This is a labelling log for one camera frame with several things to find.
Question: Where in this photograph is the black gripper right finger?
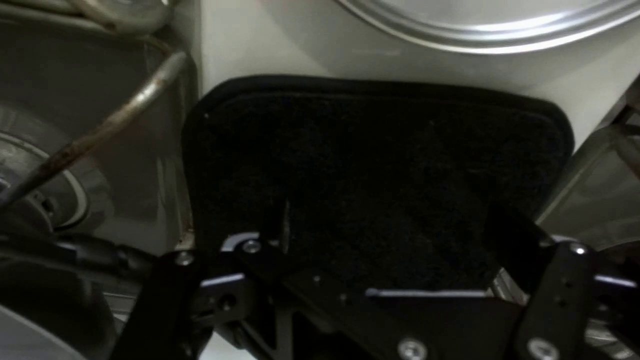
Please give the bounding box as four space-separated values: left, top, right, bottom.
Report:
513 243 596 360

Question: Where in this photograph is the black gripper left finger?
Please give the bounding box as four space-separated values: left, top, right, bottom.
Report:
110 251 230 360

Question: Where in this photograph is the glass pot lid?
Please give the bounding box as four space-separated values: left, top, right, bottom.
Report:
335 0 640 57

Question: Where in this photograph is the left black burner grate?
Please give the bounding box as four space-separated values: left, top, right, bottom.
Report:
0 0 198 360

